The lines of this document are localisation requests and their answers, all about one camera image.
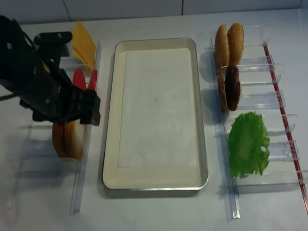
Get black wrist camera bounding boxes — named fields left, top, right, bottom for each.
left=34, top=31, right=73, bottom=66

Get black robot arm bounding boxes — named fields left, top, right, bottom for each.
left=0, top=16, right=101, bottom=126

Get bun slice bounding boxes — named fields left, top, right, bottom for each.
left=64, top=119, right=87, bottom=160
left=52, top=123, right=67, bottom=158

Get yellow cheese slices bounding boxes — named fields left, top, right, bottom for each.
left=71, top=21, right=96, bottom=73

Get red tomato slice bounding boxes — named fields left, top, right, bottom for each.
left=73, top=68, right=87, bottom=90
left=87, top=70, right=98, bottom=90

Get sesame bun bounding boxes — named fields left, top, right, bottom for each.
left=227, top=23, right=244, bottom=65
left=215, top=24, right=230, bottom=67

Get right red tomato slice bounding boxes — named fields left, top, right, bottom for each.
left=87, top=70, right=98, bottom=90

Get dark brown meat patty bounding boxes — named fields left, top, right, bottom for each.
left=224, top=65, right=241, bottom=111

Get clear acrylic right rack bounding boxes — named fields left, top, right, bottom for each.
left=206, top=26, right=308, bottom=220

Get right sesame top bun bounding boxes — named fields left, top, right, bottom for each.
left=227, top=23, right=244, bottom=65

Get cream metal tray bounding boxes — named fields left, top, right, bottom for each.
left=102, top=38, right=209, bottom=191

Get clear acrylic left rack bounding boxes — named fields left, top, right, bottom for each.
left=8, top=39, right=103, bottom=216

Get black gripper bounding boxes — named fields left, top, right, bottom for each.
left=19, top=59, right=101, bottom=126

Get white paper liner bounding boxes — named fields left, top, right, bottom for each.
left=118, top=49, right=197, bottom=167

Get light brown meat patty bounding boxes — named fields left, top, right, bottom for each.
left=217, top=65, right=228, bottom=113

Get green lettuce leaf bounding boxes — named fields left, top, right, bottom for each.
left=228, top=112, right=270, bottom=178

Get clear acrylic rack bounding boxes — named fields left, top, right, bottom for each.
left=206, top=26, right=308, bottom=220
left=8, top=39, right=103, bottom=216

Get left sesame top bun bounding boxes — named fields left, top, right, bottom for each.
left=215, top=24, right=230, bottom=67

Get left red tomato slice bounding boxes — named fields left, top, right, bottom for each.
left=73, top=68, right=87, bottom=90

